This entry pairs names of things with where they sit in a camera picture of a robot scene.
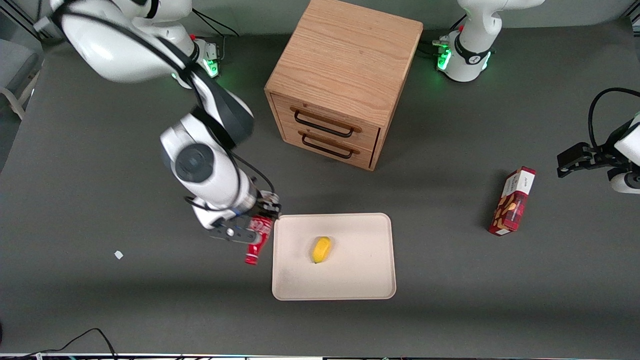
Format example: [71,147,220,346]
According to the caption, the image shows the black right base cables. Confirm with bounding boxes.
[192,9,241,64]

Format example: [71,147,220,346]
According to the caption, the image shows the red snack box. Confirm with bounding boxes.
[488,166,537,237]

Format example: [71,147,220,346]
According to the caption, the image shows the black drawer handle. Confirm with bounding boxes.
[301,133,354,160]
[293,110,355,138]

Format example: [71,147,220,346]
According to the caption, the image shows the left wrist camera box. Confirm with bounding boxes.
[608,167,640,195]

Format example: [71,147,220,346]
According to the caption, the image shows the beige plastic tray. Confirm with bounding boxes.
[271,212,397,301]

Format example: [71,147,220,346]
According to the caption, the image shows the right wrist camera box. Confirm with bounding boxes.
[192,202,236,231]

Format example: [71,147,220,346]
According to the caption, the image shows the red coke bottle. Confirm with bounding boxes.
[244,215,274,266]

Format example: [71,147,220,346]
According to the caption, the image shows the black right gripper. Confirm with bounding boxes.
[208,192,282,247]

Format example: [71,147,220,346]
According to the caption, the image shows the wooden drawer cabinet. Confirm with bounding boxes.
[264,0,424,172]

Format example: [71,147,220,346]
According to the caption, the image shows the black left base cables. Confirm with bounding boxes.
[419,14,468,60]

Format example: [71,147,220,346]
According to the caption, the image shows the black base cables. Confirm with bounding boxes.
[419,14,468,60]
[192,9,241,64]

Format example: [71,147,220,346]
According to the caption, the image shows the thin black table cable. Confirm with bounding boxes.
[0,327,119,360]

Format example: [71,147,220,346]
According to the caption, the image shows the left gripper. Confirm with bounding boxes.
[557,114,640,179]

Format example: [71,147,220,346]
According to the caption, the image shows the grey chair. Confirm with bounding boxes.
[0,39,45,121]

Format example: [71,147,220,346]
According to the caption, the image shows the yellow lemon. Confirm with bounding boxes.
[312,236,332,264]

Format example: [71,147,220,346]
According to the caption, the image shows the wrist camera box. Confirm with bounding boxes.
[608,167,640,195]
[192,202,236,231]

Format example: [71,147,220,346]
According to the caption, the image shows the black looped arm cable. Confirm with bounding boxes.
[587,87,640,149]

